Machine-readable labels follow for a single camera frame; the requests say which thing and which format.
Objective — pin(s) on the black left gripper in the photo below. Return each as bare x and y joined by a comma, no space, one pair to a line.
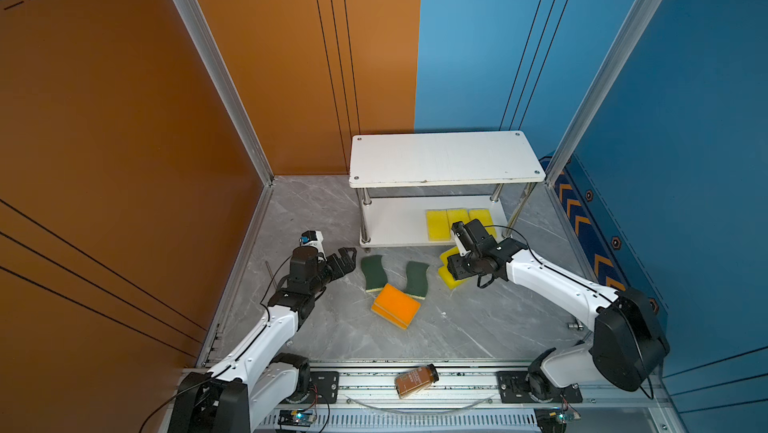
348,265

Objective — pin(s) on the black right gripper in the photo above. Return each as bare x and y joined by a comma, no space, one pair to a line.
455,268

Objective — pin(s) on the yellow sponge stack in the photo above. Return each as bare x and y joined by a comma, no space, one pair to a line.
444,257

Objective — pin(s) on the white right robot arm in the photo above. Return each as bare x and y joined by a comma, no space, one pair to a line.
627,340

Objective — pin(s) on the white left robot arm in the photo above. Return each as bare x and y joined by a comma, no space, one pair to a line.
240,367

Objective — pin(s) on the white two-tier shelf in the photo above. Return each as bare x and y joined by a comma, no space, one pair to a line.
428,160

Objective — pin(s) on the green scouring sponge left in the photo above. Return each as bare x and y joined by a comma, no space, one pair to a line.
374,273

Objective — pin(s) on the green scouring sponge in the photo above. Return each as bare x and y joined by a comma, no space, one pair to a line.
417,282
374,273

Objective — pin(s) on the orange sponge stack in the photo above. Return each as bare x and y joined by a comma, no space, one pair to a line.
396,307

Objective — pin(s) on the green scouring sponge right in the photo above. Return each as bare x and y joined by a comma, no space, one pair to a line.
417,282

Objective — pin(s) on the brown spice bottle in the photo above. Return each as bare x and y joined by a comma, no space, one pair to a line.
415,380

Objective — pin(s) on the green circuit board left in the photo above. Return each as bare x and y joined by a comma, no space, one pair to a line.
301,419

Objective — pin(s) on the circuit board right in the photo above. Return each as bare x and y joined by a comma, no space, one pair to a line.
556,420

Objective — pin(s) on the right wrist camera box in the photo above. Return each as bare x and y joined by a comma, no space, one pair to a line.
464,241

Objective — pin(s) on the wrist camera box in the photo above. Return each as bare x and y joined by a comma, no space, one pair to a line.
313,238
464,241

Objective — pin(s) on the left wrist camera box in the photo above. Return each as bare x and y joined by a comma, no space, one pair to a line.
313,238

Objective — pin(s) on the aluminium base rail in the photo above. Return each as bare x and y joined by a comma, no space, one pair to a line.
468,397

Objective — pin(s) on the aluminium corner post right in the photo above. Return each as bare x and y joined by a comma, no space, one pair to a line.
631,31

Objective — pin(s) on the aluminium corner post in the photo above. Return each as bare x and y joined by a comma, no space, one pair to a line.
631,31
202,37

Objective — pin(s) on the aluminium corner post left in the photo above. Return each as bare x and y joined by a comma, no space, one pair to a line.
202,37

